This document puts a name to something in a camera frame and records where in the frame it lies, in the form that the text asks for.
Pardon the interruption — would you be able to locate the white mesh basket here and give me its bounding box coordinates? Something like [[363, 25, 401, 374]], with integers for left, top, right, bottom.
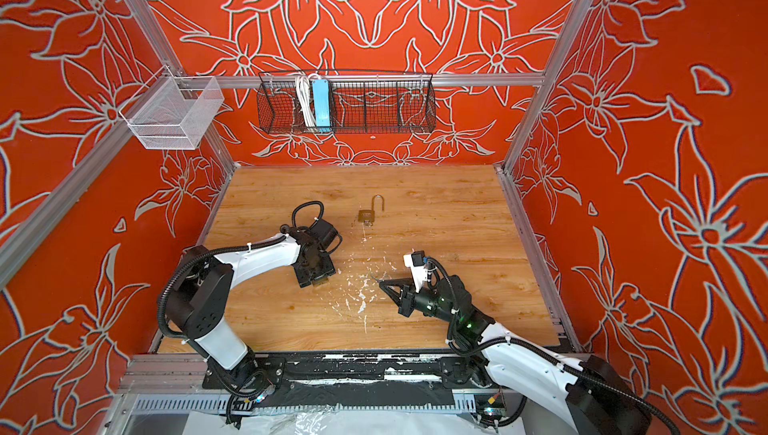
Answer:
[[122, 76, 224, 150]]

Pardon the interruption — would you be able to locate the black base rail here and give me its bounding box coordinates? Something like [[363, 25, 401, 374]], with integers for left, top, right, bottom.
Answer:
[[202, 349, 512, 411]]

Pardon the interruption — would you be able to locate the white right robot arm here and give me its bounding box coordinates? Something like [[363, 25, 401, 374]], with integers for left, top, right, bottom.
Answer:
[[378, 252, 680, 434]]

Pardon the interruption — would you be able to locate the aluminium frame post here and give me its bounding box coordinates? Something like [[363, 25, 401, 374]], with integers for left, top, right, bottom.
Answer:
[[501, 0, 594, 175], [124, 0, 186, 76]]

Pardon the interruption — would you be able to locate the aluminium horizontal rear bar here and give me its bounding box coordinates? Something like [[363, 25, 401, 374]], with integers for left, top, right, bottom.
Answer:
[[175, 72, 544, 90]]

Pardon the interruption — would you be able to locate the aluminium left side bar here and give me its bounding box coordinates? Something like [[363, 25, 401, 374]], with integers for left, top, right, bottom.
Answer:
[[1, 123, 132, 289]]

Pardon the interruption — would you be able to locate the light blue box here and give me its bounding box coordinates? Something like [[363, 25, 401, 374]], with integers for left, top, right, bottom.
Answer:
[[312, 78, 331, 131]]

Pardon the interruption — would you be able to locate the white cable bundle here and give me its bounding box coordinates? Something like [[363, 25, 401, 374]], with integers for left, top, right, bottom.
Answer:
[[295, 74, 316, 129]]

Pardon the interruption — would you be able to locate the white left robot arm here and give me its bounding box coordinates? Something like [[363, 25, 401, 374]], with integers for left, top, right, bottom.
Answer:
[[156, 200, 343, 384]]

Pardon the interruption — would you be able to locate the aluminium frame post left rear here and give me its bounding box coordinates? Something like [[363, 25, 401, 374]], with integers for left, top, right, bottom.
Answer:
[[124, 0, 186, 76]]

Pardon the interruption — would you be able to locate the aluminium frame post right rear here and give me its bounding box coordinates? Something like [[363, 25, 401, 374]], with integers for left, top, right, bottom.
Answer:
[[501, 0, 594, 175]]

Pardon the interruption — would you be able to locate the black wire basket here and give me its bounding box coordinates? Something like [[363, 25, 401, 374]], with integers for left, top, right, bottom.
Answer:
[[257, 69, 437, 135]]

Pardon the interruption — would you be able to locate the large brass padlock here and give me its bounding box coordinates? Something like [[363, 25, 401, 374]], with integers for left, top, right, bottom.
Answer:
[[358, 194, 385, 226]]

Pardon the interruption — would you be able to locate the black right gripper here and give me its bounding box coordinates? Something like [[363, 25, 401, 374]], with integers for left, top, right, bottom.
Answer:
[[378, 280, 463, 330]]

